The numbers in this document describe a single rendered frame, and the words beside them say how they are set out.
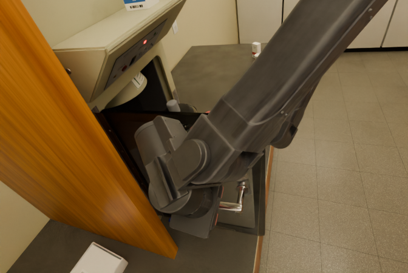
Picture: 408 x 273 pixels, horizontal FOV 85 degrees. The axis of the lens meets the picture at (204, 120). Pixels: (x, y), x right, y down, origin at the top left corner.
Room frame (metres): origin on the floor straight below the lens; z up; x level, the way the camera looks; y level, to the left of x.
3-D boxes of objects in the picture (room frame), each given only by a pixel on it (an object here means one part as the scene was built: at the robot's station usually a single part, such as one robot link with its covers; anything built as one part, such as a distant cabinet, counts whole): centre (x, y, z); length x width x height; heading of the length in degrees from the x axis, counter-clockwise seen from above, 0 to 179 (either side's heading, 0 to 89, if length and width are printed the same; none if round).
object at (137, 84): (0.56, 0.22, 1.34); 0.18 x 0.18 x 0.05
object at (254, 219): (0.30, 0.05, 1.19); 0.30 x 0.01 x 0.40; 66
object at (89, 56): (0.47, 0.09, 1.46); 0.32 x 0.12 x 0.10; 154
